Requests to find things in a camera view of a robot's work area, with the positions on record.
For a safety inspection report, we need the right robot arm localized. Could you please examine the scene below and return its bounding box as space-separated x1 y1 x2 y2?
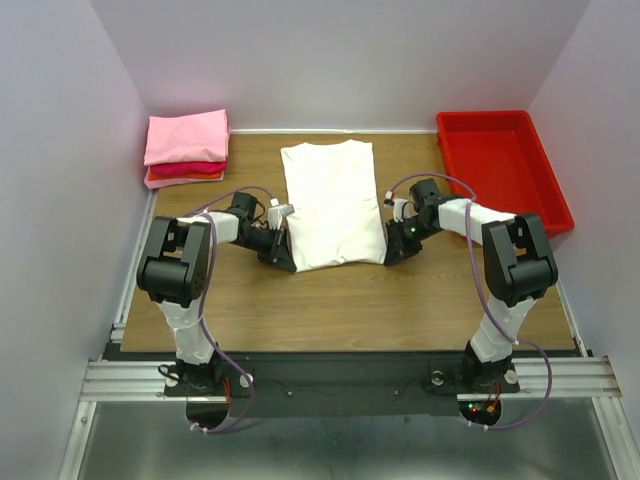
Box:
384 174 558 390

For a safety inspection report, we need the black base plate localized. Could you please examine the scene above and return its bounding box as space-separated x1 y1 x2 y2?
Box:
158 351 520 419

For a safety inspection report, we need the orange folded shirt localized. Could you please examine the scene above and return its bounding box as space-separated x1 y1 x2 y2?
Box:
147 172 224 182

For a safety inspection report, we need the red plastic bin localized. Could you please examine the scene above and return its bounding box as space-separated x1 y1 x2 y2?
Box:
436 110 575 237

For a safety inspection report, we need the white t shirt red print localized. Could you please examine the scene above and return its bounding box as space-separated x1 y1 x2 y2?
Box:
280 139 386 273

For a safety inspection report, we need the pink bottom folded shirt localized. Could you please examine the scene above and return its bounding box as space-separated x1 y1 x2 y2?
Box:
144 175 224 190

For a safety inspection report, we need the light pink folded shirt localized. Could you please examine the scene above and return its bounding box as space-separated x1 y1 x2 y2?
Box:
144 109 230 166

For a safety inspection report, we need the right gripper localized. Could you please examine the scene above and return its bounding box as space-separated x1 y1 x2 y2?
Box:
382 215 439 266

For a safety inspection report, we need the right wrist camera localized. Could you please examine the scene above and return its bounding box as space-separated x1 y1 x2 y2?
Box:
383 190 412 223

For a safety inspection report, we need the magenta folded shirt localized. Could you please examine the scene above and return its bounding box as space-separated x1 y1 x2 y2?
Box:
149 161 228 176

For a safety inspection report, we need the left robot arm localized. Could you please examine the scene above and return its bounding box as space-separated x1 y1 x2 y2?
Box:
136 191 297 395

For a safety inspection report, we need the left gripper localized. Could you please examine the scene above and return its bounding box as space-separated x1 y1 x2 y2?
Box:
236 225 297 272

